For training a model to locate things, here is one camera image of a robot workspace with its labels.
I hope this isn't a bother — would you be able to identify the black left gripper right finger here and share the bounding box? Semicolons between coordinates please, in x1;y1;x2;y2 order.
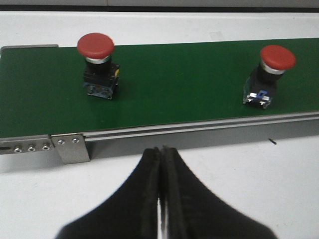
160;147;276;239

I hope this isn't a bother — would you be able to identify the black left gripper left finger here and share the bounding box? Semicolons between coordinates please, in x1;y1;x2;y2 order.
56;148;160;239

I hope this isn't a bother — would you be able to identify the red mushroom button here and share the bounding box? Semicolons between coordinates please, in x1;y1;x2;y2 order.
77;33;120;100

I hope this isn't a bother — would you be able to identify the push button base edge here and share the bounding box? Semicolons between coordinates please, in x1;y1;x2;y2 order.
243;45;296;109

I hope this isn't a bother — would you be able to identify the green conveyor belt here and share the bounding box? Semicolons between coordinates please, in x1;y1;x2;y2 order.
0;38;319;138

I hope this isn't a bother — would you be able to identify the aluminium conveyor side rail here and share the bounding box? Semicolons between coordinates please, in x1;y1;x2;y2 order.
0;112;319;164

